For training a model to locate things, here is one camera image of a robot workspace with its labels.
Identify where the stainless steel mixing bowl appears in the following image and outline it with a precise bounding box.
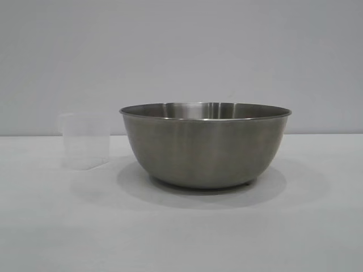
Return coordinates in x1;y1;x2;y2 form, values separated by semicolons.
119;101;293;189

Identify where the clear plastic measuring cup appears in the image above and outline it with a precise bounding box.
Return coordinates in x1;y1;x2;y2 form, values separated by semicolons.
58;112;110;171

